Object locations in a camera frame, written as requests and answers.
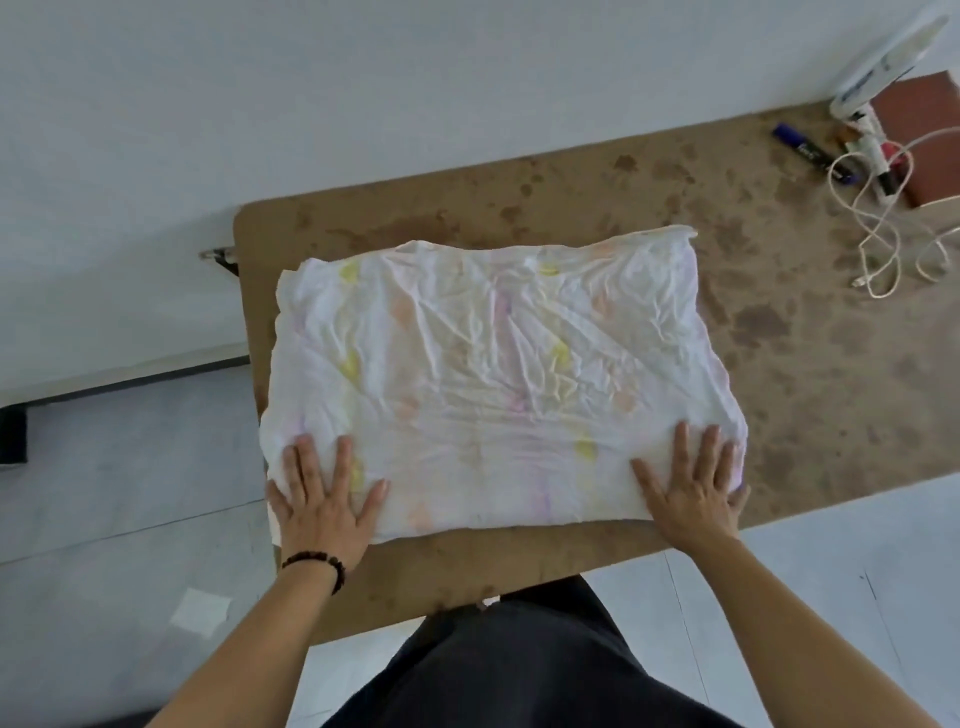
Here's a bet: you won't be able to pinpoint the black beaded bracelet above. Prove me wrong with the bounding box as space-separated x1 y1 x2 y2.
281 550 348 597

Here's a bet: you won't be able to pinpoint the person's dark trousers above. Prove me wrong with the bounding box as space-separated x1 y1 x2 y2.
321 575 745 728

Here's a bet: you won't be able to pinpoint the brown notebook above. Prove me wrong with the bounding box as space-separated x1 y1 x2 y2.
873 70 960 211

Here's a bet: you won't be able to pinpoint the person's right hand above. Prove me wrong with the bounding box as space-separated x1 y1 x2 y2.
630 421 752 557

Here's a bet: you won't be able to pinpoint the person's right forearm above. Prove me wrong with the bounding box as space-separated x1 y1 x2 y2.
673 534 943 728

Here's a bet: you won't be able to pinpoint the white cable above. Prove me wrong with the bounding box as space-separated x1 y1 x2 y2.
825 124 960 302

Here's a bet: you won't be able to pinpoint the white plastic bottle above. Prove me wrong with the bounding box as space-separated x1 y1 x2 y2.
828 15 951 123

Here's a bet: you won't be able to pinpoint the person's left forearm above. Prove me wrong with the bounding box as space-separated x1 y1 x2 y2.
144 561 340 728

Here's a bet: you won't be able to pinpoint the metal table bracket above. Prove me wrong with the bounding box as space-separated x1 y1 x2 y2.
198 246 241 280

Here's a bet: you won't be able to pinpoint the white marker pen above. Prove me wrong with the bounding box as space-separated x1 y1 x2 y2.
853 111 901 198

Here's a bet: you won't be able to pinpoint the person's left hand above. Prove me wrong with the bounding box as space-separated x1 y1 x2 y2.
266 433 391 576

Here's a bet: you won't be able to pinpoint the white pastel-stained cloth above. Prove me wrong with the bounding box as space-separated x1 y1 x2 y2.
258 223 750 546

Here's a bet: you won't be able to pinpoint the white paper scrap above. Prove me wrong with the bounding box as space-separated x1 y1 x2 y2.
168 588 234 639

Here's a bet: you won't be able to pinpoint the blue marker pen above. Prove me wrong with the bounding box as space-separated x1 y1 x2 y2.
772 123 861 186

